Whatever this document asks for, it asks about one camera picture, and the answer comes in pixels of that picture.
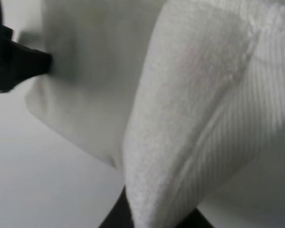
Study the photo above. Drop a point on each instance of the white terry towel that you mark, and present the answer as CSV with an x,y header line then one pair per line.
x,y
185,97

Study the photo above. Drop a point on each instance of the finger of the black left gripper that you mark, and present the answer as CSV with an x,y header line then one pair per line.
x,y
22,63

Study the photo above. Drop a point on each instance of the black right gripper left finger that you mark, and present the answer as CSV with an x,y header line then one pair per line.
x,y
120,215

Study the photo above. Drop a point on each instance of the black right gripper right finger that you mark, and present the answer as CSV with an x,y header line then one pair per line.
x,y
195,220

